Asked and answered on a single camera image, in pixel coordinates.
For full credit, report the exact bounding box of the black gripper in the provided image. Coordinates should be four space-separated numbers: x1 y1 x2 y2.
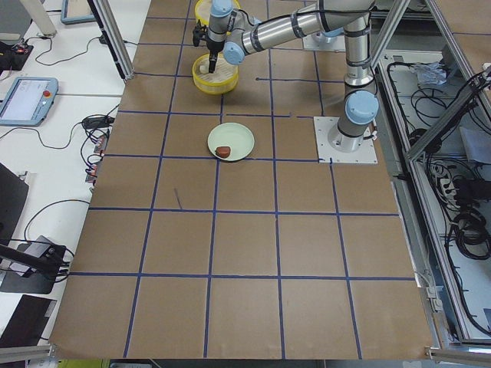
193 21 225 74

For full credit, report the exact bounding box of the yellow top steamer layer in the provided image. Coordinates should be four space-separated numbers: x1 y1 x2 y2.
194 0 241 25

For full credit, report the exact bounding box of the yellow steamer layer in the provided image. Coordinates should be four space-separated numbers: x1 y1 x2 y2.
192 54 239 95
194 0 241 25

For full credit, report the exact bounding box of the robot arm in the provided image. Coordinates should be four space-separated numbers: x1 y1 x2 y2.
193 1 379 153

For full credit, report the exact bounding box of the yellow bottom steamer layer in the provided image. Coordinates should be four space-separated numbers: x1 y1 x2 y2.
192 54 239 95

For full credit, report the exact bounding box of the light green plate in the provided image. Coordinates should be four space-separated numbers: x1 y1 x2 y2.
207 123 255 162

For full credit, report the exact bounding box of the black power brick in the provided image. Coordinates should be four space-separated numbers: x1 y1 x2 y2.
82 116 114 130

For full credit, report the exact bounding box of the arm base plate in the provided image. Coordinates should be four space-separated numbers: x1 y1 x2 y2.
313 117 378 165

